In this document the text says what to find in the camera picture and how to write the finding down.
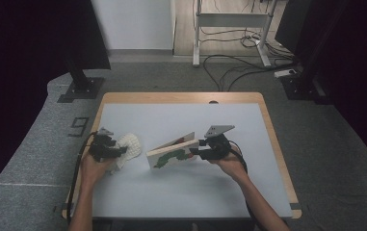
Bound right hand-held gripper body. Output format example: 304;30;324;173
199;124;236;162

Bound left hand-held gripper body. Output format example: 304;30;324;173
88;126;121;164

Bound white knitted cloth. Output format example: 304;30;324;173
109;132;143;176

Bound caterpillar picture book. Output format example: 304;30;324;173
145;131;202;170

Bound person's right hand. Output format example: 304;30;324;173
209;144;249;185

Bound person's left hand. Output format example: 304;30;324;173
80;153;118;191

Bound light grey table mat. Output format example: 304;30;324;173
70;103;293;220

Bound black tape floor mark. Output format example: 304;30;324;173
67;116;91;139

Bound wooden table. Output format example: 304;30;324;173
61;91;302;220

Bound white power strip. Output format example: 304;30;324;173
274;67;298;79

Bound black curtain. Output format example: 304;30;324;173
0;0;112;208
275;0;367;176

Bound right hand-held gripper black cable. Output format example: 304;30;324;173
228;140;260;231

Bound hand-held gripper black cable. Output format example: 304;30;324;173
65;130;98;226
228;140;260;231

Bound left hand-held gripper black cable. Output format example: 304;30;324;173
65;130;98;226

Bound black stand with base plate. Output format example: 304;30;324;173
57;54;106;104
279;0;353;106

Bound black looped floor cable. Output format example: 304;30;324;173
202;54;300;92

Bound tangle of floor cables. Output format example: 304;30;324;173
199;26;296;61

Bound white metal stand frame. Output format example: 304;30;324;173
192;0;280;68

